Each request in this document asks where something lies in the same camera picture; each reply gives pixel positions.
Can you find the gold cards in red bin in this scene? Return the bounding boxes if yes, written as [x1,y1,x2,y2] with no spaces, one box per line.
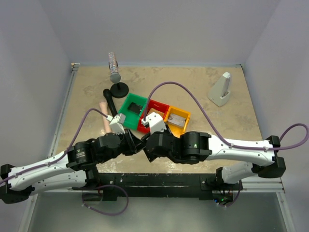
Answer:
[147,108,165,117]

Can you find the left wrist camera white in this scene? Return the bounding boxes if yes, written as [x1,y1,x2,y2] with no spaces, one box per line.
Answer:
[107,113,126,135]

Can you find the white wedge stand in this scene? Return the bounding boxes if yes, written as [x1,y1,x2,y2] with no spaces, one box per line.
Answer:
[207,72,231,107]

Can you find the silver cards in yellow bin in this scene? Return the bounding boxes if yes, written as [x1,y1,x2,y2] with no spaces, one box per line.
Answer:
[168,114,186,127]

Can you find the glitter tube on black stand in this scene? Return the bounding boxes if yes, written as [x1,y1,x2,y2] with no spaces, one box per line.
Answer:
[108,52,129,99]

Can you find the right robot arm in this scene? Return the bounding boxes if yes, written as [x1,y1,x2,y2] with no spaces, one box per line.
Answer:
[142,131,286,188]

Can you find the black leather card holder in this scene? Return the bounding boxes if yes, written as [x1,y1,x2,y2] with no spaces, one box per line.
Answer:
[143,148,160,162]

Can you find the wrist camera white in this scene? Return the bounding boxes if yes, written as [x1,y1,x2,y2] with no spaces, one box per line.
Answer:
[141,113,167,134]
[107,113,126,135]

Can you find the yellow plastic bin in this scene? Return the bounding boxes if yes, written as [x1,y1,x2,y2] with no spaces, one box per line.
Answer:
[164,106,191,138]

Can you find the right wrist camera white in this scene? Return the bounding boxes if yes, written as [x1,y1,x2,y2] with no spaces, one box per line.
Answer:
[141,113,167,134]

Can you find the black bin handle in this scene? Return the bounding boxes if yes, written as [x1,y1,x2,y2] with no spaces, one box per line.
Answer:
[103,88,118,116]

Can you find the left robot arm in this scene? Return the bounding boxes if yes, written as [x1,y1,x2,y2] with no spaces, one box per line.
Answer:
[0,129,145,204]

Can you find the red plastic bin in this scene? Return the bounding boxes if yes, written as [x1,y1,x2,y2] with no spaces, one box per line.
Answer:
[137,99,170,133]

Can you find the pink cylinder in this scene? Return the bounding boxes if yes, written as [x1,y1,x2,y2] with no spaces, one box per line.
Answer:
[99,101,112,133]

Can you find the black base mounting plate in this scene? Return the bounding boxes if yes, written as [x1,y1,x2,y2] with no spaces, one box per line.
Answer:
[82,173,242,202]

